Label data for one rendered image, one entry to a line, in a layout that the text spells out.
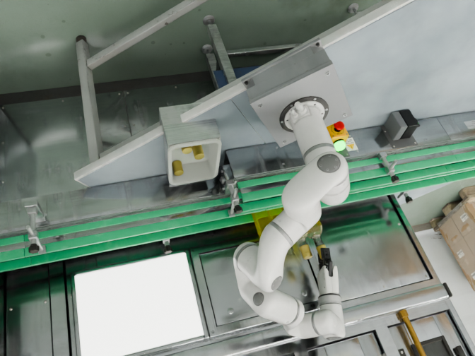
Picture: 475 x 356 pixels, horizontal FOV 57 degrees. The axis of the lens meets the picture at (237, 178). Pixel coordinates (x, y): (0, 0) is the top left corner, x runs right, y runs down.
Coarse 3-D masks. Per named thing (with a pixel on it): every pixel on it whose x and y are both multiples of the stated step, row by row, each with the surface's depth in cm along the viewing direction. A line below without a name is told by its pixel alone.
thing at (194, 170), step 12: (180, 144) 136; (192, 144) 137; (204, 144) 151; (216, 144) 143; (168, 156) 139; (180, 156) 153; (192, 156) 155; (204, 156) 157; (216, 156) 147; (168, 168) 145; (192, 168) 157; (204, 168) 157; (216, 168) 152; (180, 180) 154; (192, 180) 155
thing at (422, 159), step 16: (464, 144) 176; (368, 160) 166; (400, 160) 169; (416, 160) 169; (432, 160) 170; (448, 160) 171; (464, 160) 172; (272, 176) 158; (288, 176) 158; (352, 176) 162; (368, 176) 162; (256, 192) 153; (272, 192) 154
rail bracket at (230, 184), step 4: (228, 180) 152; (232, 180) 152; (228, 184) 151; (232, 184) 151; (228, 188) 153; (232, 188) 151; (236, 188) 145; (232, 192) 150; (236, 192) 145; (232, 196) 148; (236, 196) 148; (232, 200) 148; (236, 200) 148; (232, 204) 152; (236, 204) 147; (232, 208) 154; (236, 208) 146; (240, 208) 146; (228, 212) 158; (232, 212) 156; (236, 212) 146; (240, 212) 147; (232, 216) 157
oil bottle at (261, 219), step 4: (260, 212) 161; (264, 212) 162; (268, 212) 162; (252, 216) 165; (256, 216) 161; (260, 216) 160; (264, 216) 161; (268, 216) 161; (256, 220) 161; (260, 220) 159; (264, 220) 160; (268, 220) 160; (256, 224) 162; (260, 224) 159; (264, 224) 159; (260, 228) 158; (260, 232) 159; (260, 236) 159
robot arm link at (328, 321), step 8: (328, 304) 144; (336, 304) 144; (320, 312) 137; (328, 312) 136; (336, 312) 143; (312, 320) 137; (320, 320) 135; (328, 320) 134; (336, 320) 137; (320, 328) 135; (328, 328) 134; (336, 328) 136; (344, 328) 142; (328, 336) 140; (336, 336) 140; (344, 336) 142
